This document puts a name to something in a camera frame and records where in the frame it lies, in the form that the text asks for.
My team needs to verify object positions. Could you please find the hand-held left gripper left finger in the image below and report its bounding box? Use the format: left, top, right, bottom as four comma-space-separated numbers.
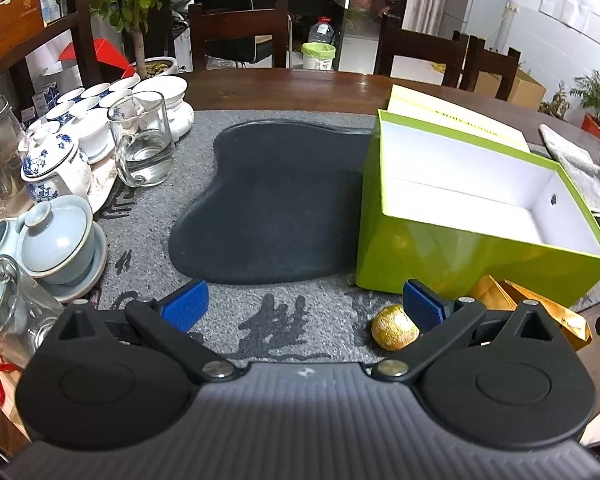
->
45, 280, 241, 386

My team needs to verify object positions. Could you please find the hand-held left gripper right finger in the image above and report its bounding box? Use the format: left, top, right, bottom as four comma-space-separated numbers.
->
371, 280, 568, 386

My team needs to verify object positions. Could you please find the gold foil ball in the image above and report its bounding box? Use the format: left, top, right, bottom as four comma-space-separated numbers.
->
371, 304, 421, 352

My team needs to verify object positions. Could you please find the gold foil pouch black print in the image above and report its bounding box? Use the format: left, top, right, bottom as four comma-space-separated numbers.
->
504, 280, 593, 352

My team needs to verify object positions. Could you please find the green shoe box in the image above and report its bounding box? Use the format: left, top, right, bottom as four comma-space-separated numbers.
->
355, 108, 600, 311

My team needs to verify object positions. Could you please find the plain gold foil pouch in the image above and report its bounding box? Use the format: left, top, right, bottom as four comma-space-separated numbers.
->
469, 274, 520, 315

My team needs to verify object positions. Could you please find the yellow-green box lid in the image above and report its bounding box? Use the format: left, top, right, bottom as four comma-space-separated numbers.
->
386, 84, 532, 153

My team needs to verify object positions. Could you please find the grey stone tea tray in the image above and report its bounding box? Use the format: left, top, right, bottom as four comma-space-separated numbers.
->
92, 108, 600, 361

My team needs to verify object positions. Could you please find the celadon lidded cup with saucer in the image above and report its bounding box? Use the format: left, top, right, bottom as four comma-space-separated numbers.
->
15, 195, 108, 303

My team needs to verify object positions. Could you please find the white porcelain tray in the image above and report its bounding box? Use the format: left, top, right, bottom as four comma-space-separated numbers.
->
82, 152, 121, 216

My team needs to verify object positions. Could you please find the glass pitcher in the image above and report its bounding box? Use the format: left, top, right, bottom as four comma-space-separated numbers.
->
107, 91, 177, 188

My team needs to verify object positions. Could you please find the grey towel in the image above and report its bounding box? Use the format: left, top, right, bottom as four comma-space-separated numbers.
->
539, 124, 600, 221

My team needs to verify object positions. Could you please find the blue white porcelain teapot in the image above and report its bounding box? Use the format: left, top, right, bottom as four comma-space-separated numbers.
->
20, 120, 93, 206

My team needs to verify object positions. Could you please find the white lidded porcelain cup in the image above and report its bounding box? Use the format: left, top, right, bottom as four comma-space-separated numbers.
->
67, 110, 113, 161

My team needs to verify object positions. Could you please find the light wooden box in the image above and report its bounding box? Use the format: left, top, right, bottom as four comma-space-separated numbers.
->
0, 355, 33, 461

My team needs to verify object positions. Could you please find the white porcelain bowl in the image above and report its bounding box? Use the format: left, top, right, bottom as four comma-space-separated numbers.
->
132, 76, 188, 111

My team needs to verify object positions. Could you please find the group of small teacups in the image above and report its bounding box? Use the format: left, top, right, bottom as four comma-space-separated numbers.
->
45, 77, 141, 126

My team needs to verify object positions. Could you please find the small twiggy potted plant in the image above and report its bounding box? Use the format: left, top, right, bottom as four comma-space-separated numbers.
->
537, 80, 572, 122

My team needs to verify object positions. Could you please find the metal lidded glass jar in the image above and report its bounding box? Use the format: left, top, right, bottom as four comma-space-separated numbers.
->
0, 94, 33, 218

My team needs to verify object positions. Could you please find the cardboard box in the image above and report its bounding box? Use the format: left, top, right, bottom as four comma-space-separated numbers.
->
472, 67, 547, 111

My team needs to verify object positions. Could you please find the dark wooden chair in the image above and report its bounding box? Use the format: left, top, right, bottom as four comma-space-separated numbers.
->
460, 35, 522, 102
374, 12, 470, 88
189, 0, 291, 73

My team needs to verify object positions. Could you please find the potted green tree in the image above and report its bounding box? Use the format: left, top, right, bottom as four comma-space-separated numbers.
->
85, 0, 211, 81

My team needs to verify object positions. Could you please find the red paper bag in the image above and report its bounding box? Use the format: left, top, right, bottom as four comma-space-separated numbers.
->
57, 39, 138, 78

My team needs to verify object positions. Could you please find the waste bin with green bag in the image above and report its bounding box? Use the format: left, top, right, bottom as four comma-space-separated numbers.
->
301, 42, 337, 71

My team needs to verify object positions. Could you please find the large water bottle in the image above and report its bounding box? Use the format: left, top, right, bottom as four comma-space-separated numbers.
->
307, 16, 337, 46

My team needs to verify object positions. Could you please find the dark wooden shelf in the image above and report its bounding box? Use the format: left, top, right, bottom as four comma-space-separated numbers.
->
0, 0, 103, 126

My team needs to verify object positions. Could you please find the dark office desk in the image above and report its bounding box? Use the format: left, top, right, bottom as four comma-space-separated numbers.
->
250, 0, 353, 68

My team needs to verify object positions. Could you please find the brown wooden case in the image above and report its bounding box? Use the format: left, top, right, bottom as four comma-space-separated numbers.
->
0, 0, 46, 68

